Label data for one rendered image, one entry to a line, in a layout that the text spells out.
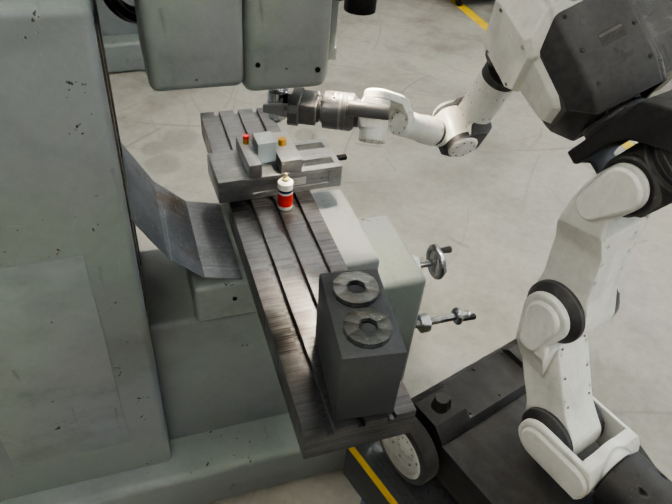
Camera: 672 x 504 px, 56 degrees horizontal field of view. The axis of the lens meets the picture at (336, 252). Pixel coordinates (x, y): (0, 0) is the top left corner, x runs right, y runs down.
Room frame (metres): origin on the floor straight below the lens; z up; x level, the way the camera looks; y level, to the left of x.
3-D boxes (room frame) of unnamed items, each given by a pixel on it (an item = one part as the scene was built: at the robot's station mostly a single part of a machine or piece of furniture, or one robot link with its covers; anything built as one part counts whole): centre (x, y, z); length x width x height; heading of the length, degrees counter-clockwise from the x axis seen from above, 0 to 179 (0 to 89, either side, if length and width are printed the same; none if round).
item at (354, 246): (1.33, 0.17, 0.77); 0.50 x 0.35 x 0.12; 112
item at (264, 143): (1.46, 0.22, 1.03); 0.06 x 0.05 x 0.06; 24
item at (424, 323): (1.40, -0.37, 0.49); 0.22 x 0.06 x 0.06; 112
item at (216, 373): (1.34, 0.15, 0.41); 0.81 x 0.32 x 0.60; 112
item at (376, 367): (0.82, -0.06, 1.01); 0.22 x 0.12 x 0.20; 15
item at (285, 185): (1.36, 0.15, 0.97); 0.04 x 0.04 x 0.11
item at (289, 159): (1.49, 0.17, 1.00); 0.15 x 0.06 x 0.04; 24
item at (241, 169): (1.47, 0.20, 0.97); 0.35 x 0.15 x 0.11; 114
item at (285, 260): (1.27, 0.15, 0.87); 1.24 x 0.23 x 0.08; 22
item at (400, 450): (0.92, -0.24, 0.50); 0.20 x 0.05 x 0.20; 38
